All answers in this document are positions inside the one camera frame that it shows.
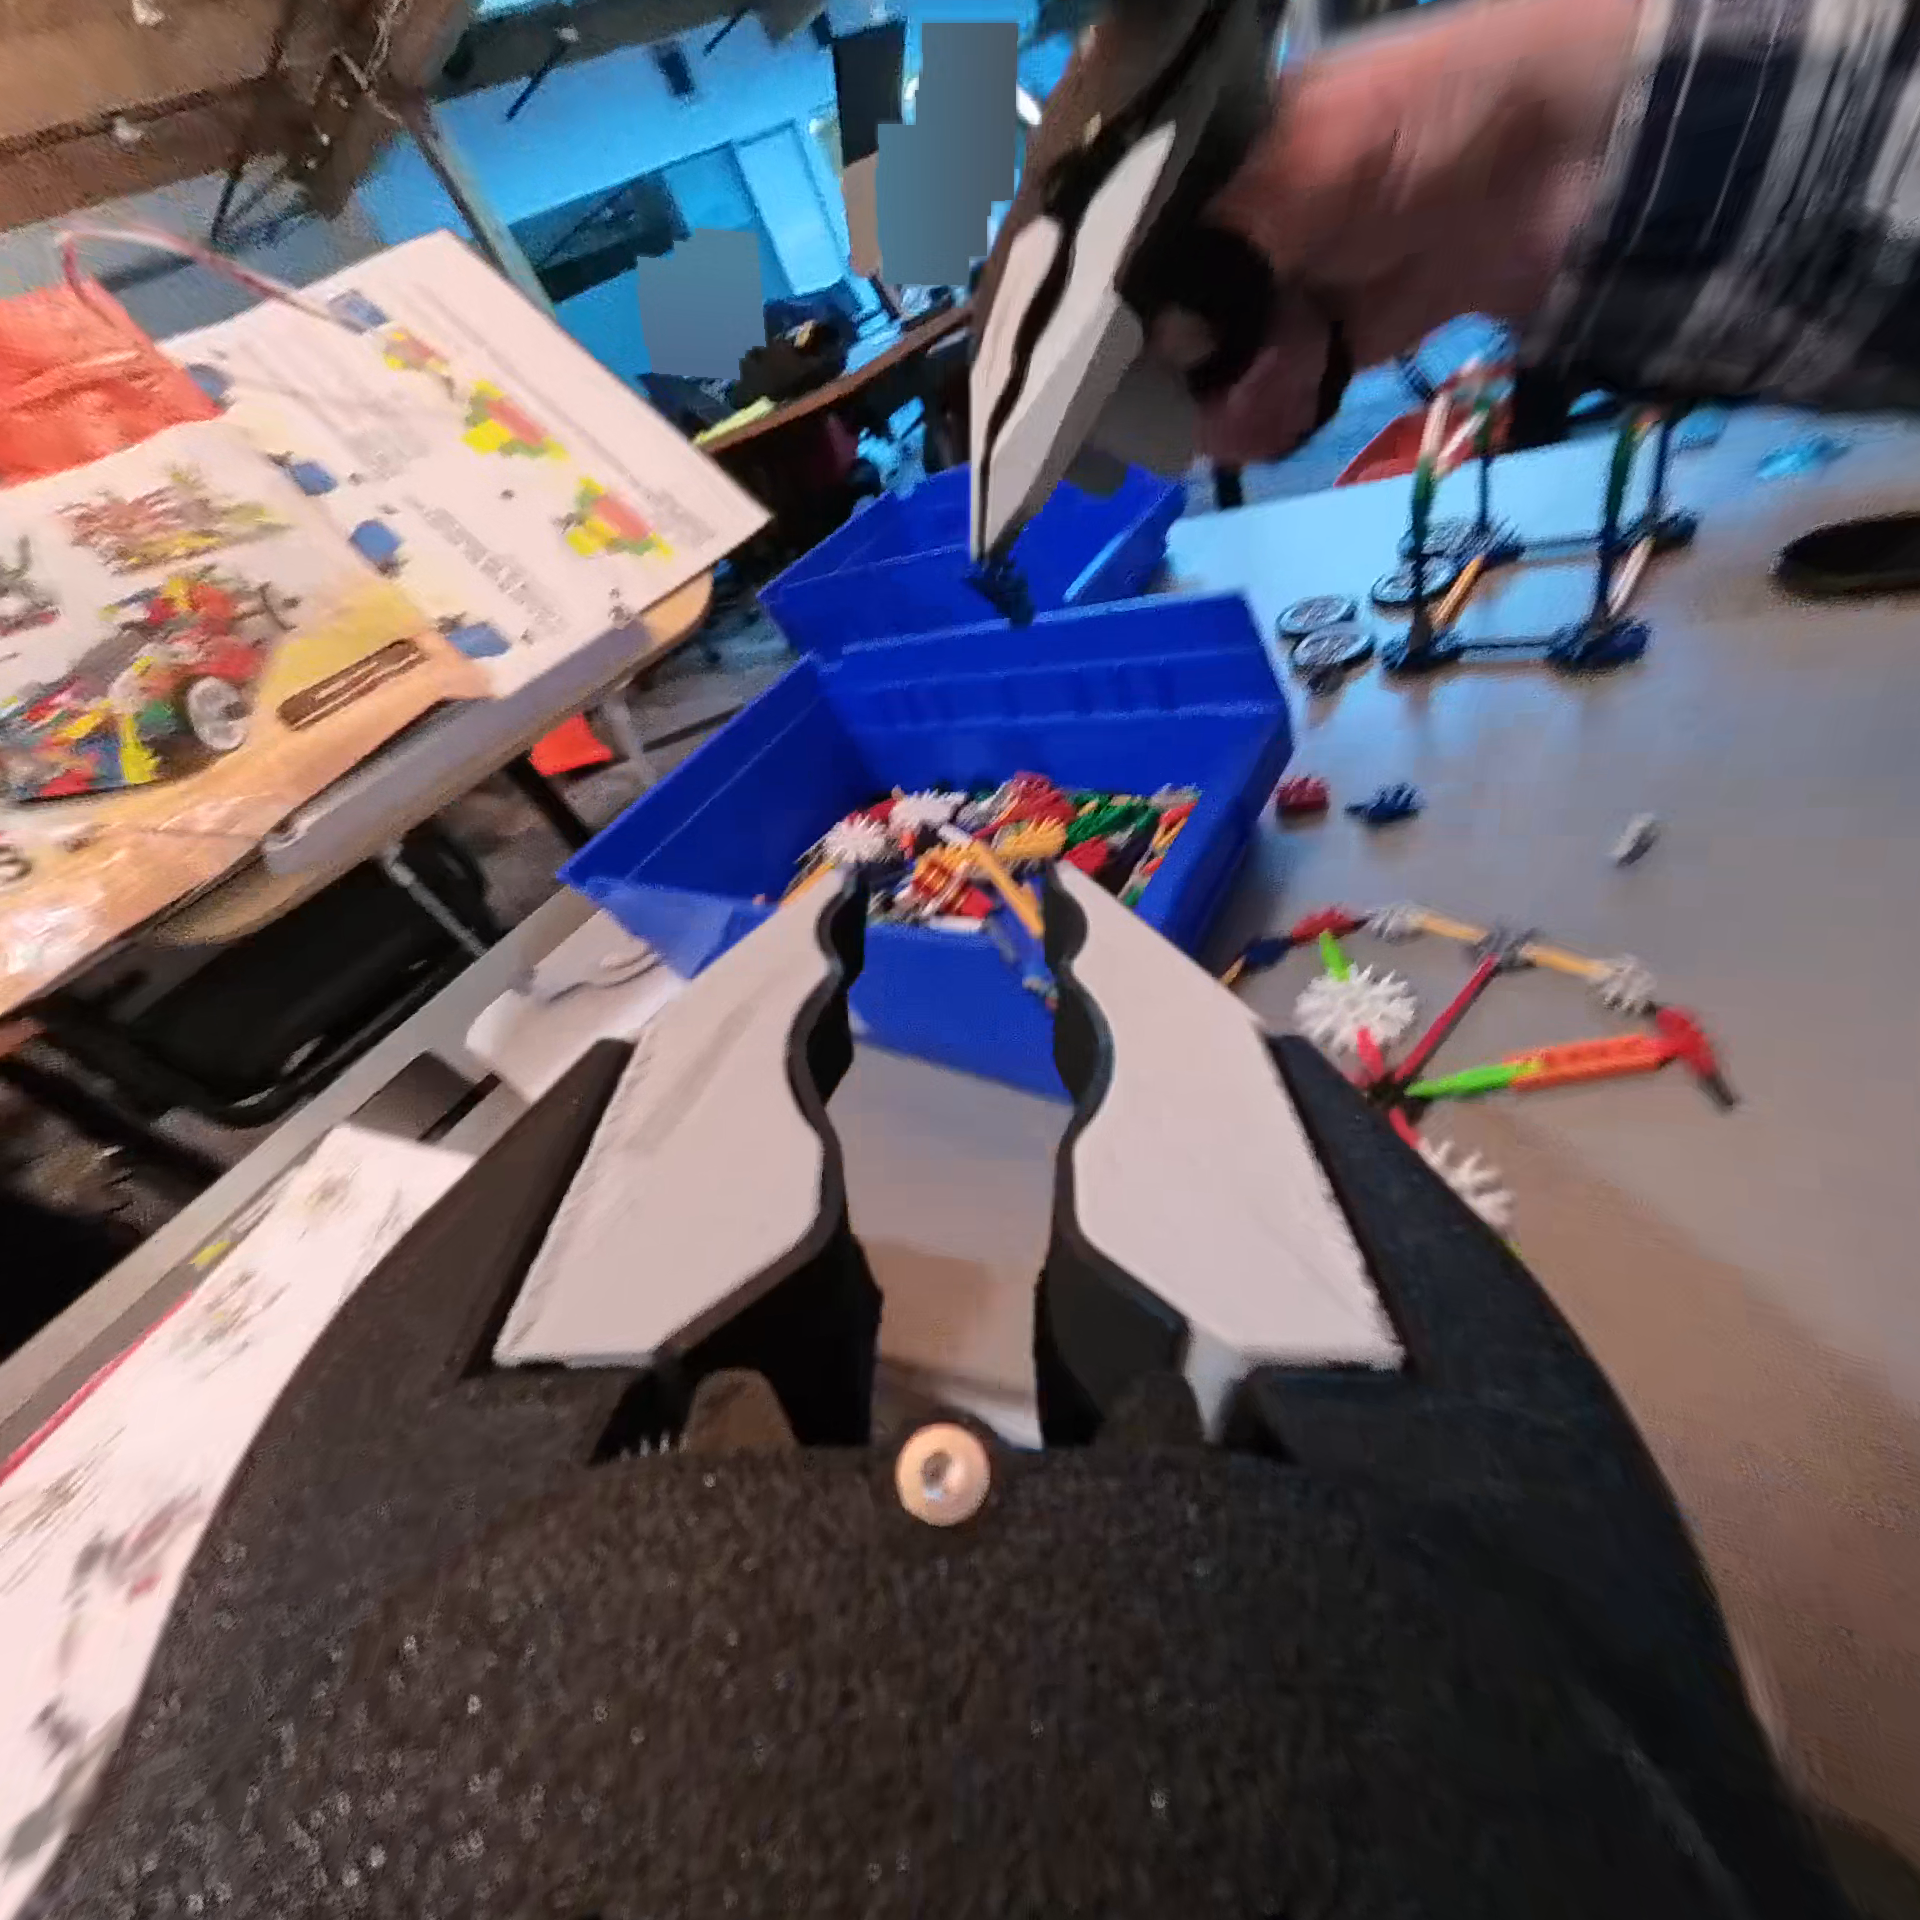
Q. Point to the toy frame model with wheels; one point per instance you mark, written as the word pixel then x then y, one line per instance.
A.
pixel 1517 644

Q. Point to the blue toy connector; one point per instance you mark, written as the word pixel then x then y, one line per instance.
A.
pixel 1003 587
pixel 1384 806

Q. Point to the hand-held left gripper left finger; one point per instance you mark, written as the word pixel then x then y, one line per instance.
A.
pixel 691 1201

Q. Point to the toy packaging bag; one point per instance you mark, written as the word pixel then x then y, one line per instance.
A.
pixel 181 628

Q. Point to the black oval case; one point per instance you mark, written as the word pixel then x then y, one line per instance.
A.
pixel 1852 555

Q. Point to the blue plastic bin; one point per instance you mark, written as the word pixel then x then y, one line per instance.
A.
pixel 901 555
pixel 962 1020

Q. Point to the colourful toy wheel model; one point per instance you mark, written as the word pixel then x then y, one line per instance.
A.
pixel 1500 1065

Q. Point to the person's right forearm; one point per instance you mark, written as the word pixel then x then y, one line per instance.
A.
pixel 1756 195

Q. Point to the white plastic sheet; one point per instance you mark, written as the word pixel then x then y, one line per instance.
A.
pixel 586 1004

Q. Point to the white instruction booklet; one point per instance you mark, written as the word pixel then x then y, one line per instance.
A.
pixel 150 1425

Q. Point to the red toy connector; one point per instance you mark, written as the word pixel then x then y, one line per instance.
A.
pixel 1301 796

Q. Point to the pile of colourful toy pieces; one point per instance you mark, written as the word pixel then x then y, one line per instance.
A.
pixel 975 849

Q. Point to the small white toy piece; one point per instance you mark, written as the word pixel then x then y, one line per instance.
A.
pixel 1635 839

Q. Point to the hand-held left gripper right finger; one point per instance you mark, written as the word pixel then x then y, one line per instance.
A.
pixel 1202 1201

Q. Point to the white instruction sheet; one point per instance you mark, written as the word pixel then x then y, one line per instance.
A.
pixel 494 406

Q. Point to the black pole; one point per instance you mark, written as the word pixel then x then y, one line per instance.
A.
pixel 482 202

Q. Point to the round wooden table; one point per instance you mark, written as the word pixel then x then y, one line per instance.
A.
pixel 683 608

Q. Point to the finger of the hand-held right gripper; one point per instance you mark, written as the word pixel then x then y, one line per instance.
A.
pixel 1003 345
pixel 1088 329

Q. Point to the person's right hand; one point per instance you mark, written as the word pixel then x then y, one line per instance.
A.
pixel 1424 195

